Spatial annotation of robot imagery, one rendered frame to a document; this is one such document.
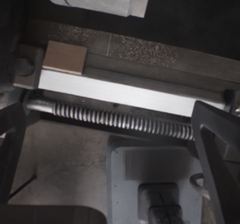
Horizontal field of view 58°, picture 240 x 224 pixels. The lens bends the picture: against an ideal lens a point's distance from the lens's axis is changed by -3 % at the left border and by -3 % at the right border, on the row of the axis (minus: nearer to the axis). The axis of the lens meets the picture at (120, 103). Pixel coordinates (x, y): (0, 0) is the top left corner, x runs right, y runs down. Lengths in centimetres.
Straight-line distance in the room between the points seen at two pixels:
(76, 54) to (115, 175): 80
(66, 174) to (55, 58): 108
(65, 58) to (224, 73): 35
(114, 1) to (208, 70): 35
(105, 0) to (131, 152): 95
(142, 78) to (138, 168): 73
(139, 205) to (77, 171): 46
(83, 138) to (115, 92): 92
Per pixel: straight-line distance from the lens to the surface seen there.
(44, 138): 143
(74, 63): 47
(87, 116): 61
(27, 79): 47
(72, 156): 143
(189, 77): 52
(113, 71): 49
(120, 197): 122
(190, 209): 132
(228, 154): 63
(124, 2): 23
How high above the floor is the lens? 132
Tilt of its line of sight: 84 degrees down
